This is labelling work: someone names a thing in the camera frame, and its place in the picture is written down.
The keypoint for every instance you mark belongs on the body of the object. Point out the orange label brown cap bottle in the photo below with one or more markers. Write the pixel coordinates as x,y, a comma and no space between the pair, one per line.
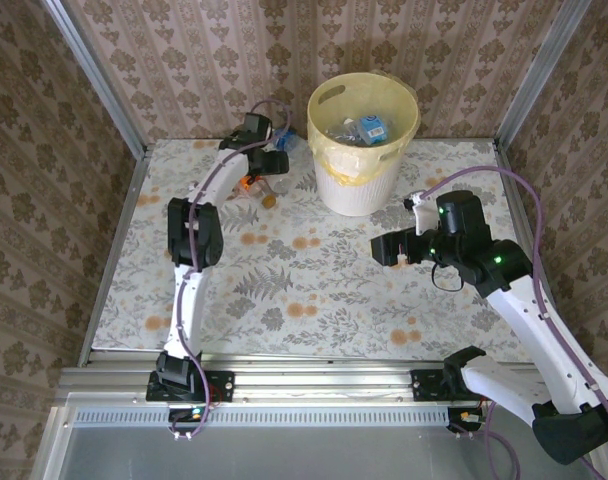
249,185

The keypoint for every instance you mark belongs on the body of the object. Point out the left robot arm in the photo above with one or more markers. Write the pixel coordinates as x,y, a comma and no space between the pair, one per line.
189,310

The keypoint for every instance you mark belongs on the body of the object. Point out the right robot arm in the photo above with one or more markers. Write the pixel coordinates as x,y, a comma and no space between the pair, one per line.
534,325

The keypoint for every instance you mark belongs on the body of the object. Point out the white ribbed plastic bin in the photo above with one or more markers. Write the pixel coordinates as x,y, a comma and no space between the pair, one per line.
356,190

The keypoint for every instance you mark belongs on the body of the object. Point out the clear unlabelled plastic bottle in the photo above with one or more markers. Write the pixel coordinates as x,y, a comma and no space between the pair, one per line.
282,186

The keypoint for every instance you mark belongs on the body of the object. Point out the floral patterned tablecloth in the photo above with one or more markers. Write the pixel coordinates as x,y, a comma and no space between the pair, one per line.
334,310

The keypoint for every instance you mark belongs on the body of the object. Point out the small controller board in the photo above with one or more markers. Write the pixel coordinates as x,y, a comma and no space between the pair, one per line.
194,412
464,417

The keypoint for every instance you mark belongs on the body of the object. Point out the grey metal sheet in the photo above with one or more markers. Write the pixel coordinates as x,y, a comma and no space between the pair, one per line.
309,455

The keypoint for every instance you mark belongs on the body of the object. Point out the aluminium table side rail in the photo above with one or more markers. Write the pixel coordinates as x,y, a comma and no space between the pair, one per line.
115,250
502,156

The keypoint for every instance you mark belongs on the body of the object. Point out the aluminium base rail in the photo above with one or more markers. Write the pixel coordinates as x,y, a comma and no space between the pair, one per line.
324,380

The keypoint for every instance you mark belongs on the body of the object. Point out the aluminium frame post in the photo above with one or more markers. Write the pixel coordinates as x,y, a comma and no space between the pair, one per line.
96,75
539,75

